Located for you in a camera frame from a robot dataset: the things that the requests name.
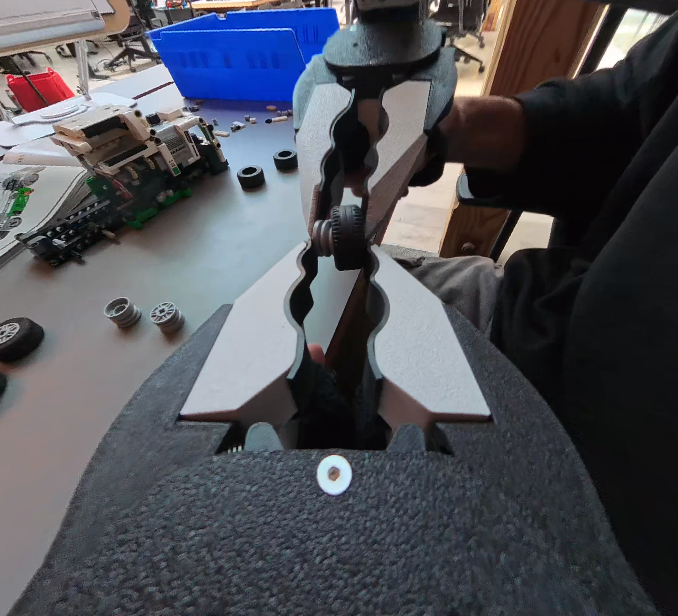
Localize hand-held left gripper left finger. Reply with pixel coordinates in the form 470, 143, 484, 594
179, 240, 319, 450

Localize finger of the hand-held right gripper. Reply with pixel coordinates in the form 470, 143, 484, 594
295, 83, 355, 238
364, 79, 432, 246

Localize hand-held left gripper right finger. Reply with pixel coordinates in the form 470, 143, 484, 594
364, 245, 493, 450

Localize grey lego wheel hub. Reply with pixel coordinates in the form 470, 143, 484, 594
311, 219, 334, 257
150, 302, 185, 335
104, 297, 142, 329

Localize person's right forearm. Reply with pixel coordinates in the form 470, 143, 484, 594
463, 78, 636, 214

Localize scattered small lego pieces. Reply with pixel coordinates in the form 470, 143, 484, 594
188, 103, 295, 137

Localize white lego truck model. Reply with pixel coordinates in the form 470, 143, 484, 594
16, 103, 230, 266

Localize lego wheel with grey rim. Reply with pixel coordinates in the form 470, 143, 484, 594
0, 317, 44, 363

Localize lego instruction booklet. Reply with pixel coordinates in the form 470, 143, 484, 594
0, 166, 91, 257

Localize person's right hand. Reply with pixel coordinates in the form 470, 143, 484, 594
444, 95, 527, 168

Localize person's trouser leg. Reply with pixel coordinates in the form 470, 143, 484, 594
394, 251, 504, 333

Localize black office chair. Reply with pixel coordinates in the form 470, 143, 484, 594
98, 0, 162, 74
432, 0, 512, 74

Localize black chair armrest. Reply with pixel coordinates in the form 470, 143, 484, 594
456, 174, 522, 262

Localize blue plastic bin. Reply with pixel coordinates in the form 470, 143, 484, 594
145, 7, 340, 100

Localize wooden document stand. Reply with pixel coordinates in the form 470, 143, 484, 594
0, 0, 130, 145

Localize red plastic bin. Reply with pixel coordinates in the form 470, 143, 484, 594
6, 68, 75, 111

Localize wooden post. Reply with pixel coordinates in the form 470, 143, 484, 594
440, 0, 607, 259

